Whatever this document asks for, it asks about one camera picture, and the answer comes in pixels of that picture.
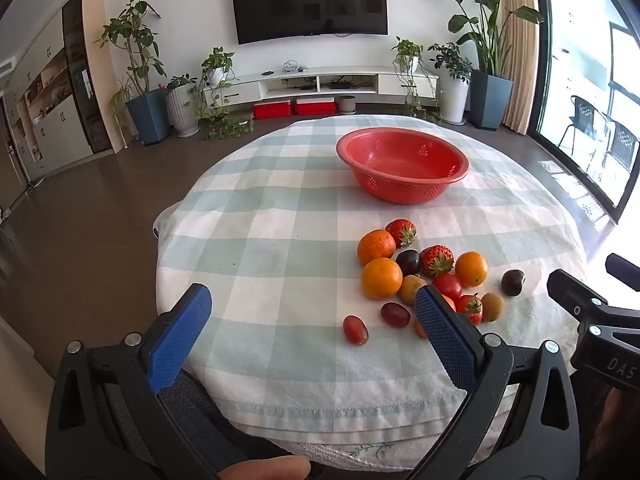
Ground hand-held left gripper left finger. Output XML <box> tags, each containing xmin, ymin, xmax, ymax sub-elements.
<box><xmin>45</xmin><ymin>283</ymin><xmax>221</xmax><ymax>480</ymax></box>

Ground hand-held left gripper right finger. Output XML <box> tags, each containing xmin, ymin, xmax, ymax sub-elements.
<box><xmin>405</xmin><ymin>285</ymin><xmax>581</xmax><ymax>480</ymax></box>

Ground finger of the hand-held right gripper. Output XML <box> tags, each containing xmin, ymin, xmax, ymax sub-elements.
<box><xmin>546</xmin><ymin>269</ymin><xmax>640</xmax><ymax>343</ymax></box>
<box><xmin>605</xmin><ymin>253</ymin><xmax>640</xmax><ymax>282</ymax></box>

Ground orange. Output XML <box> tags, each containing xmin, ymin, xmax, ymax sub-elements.
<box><xmin>454</xmin><ymin>251</ymin><xmax>489</xmax><ymax>288</ymax></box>
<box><xmin>361</xmin><ymin>257</ymin><xmax>404</xmax><ymax>300</ymax></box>
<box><xmin>357</xmin><ymin>229</ymin><xmax>397</xmax><ymax>266</ymax></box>
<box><xmin>415</xmin><ymin>295</ymin><xmax>457</xmax><ymax>339</ymax></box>

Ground red cherry tomato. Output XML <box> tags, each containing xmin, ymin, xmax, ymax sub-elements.
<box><xmin>455</xmin><ymin>294</ymin><xmax>484</xmax><ymax>326</ymax></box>
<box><xmin>432</xmin><ymin>274</ymin><xmax>463</xmax><ymax>303</ymax></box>

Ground red grape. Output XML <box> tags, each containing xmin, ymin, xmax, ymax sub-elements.
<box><xmin>381</xmin><ymin>302</ymin><xmax>412</xmax><ymax>327</ymax></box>
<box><xmin>343</xmin><ymin>315</ymin><xmax>370</xmax><ymax>346</ymax></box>

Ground dark purple plum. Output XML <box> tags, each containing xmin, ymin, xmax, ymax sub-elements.
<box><xmin>395</xmin><ymin>249</ymin><xmax>422</xmax><ymax>277</ymax></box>
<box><xmin>501</xmin><ymin>269</ymin><xmax>527</xmax><ymax>297</ymax></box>

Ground red strawberry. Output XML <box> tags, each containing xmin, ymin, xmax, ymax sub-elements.
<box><xmin>420</xmin><ymin>245</ymin><xmax>455</xmax><ymax>278</ymax></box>
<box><xmin>385</xmin><ymin>219</ymin><xmax>418</xmax><ymax>249</ymax></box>

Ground red plastic colander bowl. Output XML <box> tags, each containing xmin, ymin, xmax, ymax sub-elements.
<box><xmin>336</xmin><ymin>128</ymin><xmax>470</xmax><ymax>205</ymax></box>

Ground person's left hand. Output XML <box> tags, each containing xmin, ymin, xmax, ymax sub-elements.
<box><xmin>214</xmin><ymin>454</ymin><xmax>312</xmax><ymax>480</ymax></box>

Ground white floor vent grille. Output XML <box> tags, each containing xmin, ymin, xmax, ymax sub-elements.
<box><xmin>537</xmin><ymin>160</ymin><xmax>613</xmax><ymax>223</ymax></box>

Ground black outdoor chair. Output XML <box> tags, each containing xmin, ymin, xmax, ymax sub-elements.
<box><xmin>590</xmin><ymin>120</ymin><xmax>640</xmax><ymax>186</ymax></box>
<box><xmin>557</xmin><ymin>96</ymin><xmax>608</xmax><ymax>153</ymax></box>

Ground green white checked tablecloth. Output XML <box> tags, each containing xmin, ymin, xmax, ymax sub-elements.
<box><xmin>152</xmin><ymin>114</ymin><xmax>588</xmax><ymax>466</ymax></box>

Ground large-leaf plant in blue-grey pot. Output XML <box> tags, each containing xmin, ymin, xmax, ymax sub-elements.
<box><xmin>417</xmin><ymin>0</ymin><xmax>545</xmax><ymax>131</ymax></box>

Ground plant in tall white pot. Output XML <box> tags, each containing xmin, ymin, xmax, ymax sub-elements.
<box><xmin>428</xmin><ymin>42</ymin><xmax>473</xmax><ymax>125</ymax></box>

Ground tall tree in blue-grey pot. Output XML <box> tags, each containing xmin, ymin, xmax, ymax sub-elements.
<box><xmin>95</xmin><ymin>0</ymin><xmax>171</xmax><ymax>146</ymax></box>

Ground beige curtain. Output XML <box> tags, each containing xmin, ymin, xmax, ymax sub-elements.
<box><xmin>497</xmin><ymin>0</ymin><xmax>543</xmax><ymax>136</ymax></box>

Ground plant in white ribbed pot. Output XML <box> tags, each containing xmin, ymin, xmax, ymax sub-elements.
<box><xmin>165</xmin><ymin>75</ymin><xmax>201</xmax><ymax>138</ymax></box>

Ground red storage box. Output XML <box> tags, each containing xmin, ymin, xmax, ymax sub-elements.
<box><xmin>295</xmin><ymin>97</ymin><xmax>336</xmax><ymax>116</ymax></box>
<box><xmin>254</xmin><ymin>100</ymin><xmax>292</xmax><ymax>120</ymax></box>

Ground white television console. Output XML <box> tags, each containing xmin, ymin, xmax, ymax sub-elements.
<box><xmin>202</xmin><ymin>66</ymin><xmax>440</xmax><ymax>108</ymax></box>

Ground trailing pothos in white pot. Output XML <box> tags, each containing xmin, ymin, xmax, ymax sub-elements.
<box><xmin>192</xmin><ymin>47</ymin><xmax>256</xmax><ymax>141</ymax></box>

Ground trailing vine plant on console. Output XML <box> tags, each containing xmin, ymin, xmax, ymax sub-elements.
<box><xmin>391</xmin><ymin>36</ymin><xmax>443</xmax><ymax>123</ymax></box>

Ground white wall cabinet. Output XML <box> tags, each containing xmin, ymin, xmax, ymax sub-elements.
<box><xmin>0</xmin><ymin>5</ymin><xmax>96</xmax><ymax>181</ymax></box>

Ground dark tall wall panel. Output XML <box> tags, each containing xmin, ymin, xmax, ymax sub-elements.
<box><xmin>62</xmin><ymin>0</ymin><xmax>113</xmax><ymax>153</ymax></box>

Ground black wall television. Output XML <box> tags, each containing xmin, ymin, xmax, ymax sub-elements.
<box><xmin>230</xmin><ymin>0</ymin><xmax>388</xmax><ymax>46</ymax></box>

